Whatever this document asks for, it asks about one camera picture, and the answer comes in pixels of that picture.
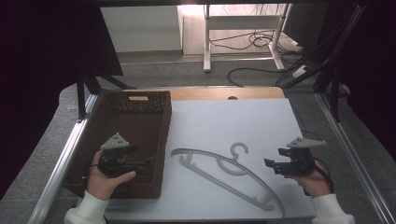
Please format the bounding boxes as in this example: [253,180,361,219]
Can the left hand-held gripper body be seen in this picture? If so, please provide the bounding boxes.
[97,132,148,179]

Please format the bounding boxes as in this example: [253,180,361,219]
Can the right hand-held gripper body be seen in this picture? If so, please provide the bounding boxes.
[273,136,328,177]

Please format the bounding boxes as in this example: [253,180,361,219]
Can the brown woven basket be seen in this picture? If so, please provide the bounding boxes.
[63,90,173,201]

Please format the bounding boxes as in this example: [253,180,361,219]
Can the grey plastic clothes hanger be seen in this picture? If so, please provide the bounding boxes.
[170,141,286,218]

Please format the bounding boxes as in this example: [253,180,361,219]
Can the person's left hand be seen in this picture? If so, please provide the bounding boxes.
[85,149,137,202]

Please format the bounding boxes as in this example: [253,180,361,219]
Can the person's right hand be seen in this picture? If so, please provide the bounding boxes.
[284,160,332,199]

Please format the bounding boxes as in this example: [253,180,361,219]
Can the white table mat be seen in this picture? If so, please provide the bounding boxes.
[103,97,318,221]

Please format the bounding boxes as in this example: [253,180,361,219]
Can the black metal stand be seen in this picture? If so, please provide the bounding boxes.
[76,68,137,121]
[312,3,368,123]

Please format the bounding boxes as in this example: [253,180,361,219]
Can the white power strip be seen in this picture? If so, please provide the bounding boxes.
[291,63,310,79]

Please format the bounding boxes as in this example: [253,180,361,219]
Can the black curtain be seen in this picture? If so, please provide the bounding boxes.
[0,3,124,200]
[317,0,396,153]

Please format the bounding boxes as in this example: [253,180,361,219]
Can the white cabinet panel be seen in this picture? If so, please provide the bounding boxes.
[100,5,183,54]

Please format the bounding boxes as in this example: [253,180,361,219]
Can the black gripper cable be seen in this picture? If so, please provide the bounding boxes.
[312,157,335,194]

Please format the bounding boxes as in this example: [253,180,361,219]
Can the thin black cable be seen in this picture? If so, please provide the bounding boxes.
[290,103,320,142]

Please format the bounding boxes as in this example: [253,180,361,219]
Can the aluminium rail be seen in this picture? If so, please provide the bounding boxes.
[314,91,396,224]
[27,92,101,224]

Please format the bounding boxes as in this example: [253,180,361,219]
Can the black floor cable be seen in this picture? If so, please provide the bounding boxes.
[226,66,283,89]

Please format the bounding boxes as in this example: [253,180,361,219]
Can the tangled black floor cables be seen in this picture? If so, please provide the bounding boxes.
[208,28,302,52]

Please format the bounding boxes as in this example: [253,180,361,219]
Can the white desk frame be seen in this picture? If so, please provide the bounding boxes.
[202,3,293,74]

